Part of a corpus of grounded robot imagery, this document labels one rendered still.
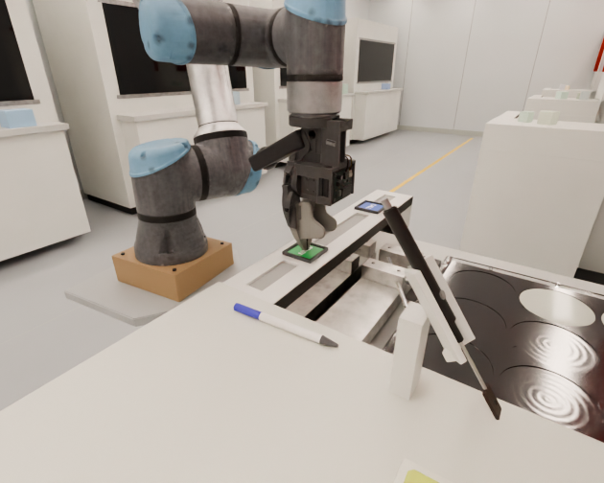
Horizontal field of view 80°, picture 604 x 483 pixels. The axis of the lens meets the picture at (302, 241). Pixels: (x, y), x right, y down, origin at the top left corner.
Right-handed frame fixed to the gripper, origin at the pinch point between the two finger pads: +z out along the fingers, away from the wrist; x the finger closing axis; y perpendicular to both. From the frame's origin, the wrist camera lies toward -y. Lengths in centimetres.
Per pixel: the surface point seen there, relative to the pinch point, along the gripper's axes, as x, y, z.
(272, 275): -8.4, 0.4, 2.3
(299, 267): -4.7, 2.8, 1.9
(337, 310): -1.1, 7.9, 9.9
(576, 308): 17.9, 39.7, 8.0
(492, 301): 12.6, 28.5, 8.0
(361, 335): -4.7, 13.9, 9.9
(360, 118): 574, -266, 52
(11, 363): -16, -154, 98
